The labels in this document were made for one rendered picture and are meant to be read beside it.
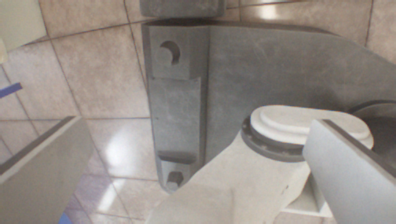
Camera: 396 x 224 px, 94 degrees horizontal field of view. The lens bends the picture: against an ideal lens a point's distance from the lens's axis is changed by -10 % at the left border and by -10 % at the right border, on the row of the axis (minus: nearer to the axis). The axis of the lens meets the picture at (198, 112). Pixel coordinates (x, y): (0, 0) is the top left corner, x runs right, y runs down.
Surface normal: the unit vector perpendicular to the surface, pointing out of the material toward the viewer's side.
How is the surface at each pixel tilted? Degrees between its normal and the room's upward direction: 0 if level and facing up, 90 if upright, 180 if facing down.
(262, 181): 90
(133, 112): 0
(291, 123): 90
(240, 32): 0
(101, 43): 0
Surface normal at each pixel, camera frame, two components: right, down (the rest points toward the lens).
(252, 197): 0.01, -0.87
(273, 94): -0.20, 0.47
